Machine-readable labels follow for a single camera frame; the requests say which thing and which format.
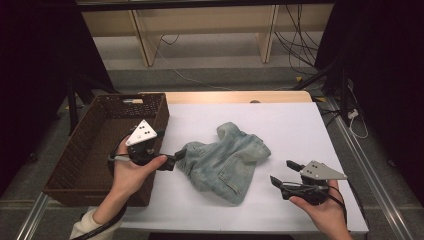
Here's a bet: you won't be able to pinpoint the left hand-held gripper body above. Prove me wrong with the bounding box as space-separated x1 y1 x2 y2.
125 119 162 167

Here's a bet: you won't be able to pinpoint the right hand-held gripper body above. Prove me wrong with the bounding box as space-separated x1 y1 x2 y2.
281 160 349 206

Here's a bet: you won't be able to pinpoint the light blue denim shorts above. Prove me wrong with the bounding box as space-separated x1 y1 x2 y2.
175 121 272 205

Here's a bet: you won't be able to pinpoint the brown wicker basket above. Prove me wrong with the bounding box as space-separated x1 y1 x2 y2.
42 92 171 208

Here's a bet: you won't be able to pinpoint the person's right hand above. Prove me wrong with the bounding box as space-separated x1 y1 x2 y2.
288 179 349 234

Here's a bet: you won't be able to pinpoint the person's left hand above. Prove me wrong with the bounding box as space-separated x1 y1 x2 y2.
110 135 169 205

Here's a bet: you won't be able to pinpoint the white table sheet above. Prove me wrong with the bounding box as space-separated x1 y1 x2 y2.
118 101 370 234

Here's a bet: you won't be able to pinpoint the black metal stand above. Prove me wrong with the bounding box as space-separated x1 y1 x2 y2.
292 59 352 128
63 73 118 135

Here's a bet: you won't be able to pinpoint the black curtain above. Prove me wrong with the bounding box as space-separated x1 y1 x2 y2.
0 0 116 198
314 0 424 208

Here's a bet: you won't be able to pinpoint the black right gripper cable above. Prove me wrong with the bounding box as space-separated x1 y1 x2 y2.
328 184 350 233

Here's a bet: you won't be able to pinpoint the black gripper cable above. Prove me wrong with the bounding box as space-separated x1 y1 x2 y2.
328 184 350 233
70 133 133 240

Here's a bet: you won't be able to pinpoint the silver metal rail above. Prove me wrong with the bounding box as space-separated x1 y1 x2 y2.
14 192 52 240
328 97 416 240

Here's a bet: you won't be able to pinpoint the white floor cable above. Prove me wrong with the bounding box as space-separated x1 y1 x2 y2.
146 31 236 92

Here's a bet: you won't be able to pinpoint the white plug with cable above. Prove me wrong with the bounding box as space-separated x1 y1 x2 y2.
347 108 370 140

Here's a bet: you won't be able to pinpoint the short black cable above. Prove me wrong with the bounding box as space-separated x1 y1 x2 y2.
160 33 180 46

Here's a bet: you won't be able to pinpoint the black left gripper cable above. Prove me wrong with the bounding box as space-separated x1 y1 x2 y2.
70 133 133 240

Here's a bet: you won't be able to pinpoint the bundle of black cables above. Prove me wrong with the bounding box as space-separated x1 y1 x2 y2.
273 3 322 77

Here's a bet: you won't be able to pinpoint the light wooden furniture frame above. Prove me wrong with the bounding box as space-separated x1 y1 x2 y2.
81 0 334 68

